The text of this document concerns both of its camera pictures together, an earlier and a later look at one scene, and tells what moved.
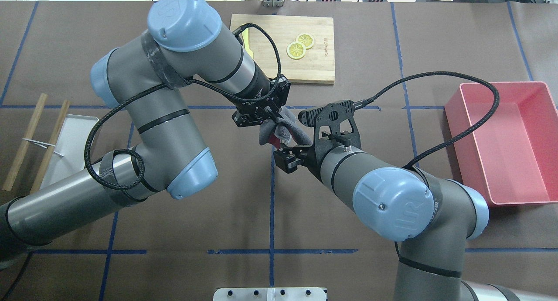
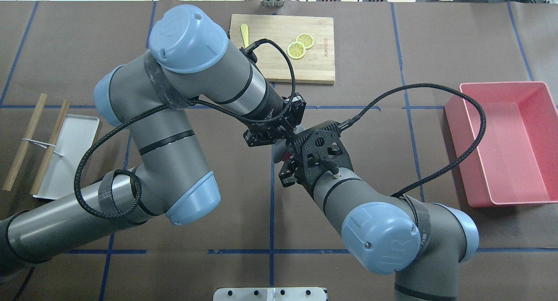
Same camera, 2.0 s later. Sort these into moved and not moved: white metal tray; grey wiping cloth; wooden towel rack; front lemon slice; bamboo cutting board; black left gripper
Moved: grey wiping cloth; black left gripper
Not moved: bamboo cutting board; white metal tray; front lemon slice; wooden towel rack
